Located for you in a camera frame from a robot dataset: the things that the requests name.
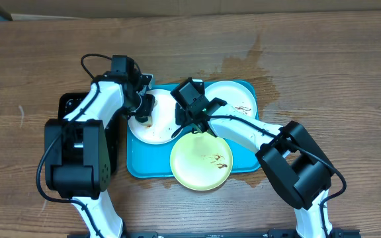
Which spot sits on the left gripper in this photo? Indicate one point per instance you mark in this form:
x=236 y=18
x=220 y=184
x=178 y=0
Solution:
x=146 y=110

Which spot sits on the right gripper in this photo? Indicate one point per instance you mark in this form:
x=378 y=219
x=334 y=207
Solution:
x=182 y=116

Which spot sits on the green yellow sponge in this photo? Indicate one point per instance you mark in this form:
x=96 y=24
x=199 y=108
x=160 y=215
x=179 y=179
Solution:
x=144 y=116

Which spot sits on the white plate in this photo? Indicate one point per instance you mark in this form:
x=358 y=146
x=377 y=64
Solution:
x=234 y=94
x=163 y=120

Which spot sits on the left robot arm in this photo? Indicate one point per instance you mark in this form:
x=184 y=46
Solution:
x=76 y=165

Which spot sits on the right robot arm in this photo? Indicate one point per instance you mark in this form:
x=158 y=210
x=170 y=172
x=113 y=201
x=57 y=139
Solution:
x=296 y=167

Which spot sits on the teal plastic tray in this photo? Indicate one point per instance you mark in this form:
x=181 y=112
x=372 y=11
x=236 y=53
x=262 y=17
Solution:
x=148 y=149

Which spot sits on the black plastic tray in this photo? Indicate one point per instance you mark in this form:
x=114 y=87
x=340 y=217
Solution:
x=70 y=101

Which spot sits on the yellow-green plate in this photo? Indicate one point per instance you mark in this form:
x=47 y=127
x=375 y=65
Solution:
x=201 y=162

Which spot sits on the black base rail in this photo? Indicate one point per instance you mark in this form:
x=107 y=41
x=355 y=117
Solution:
x=272 y=233

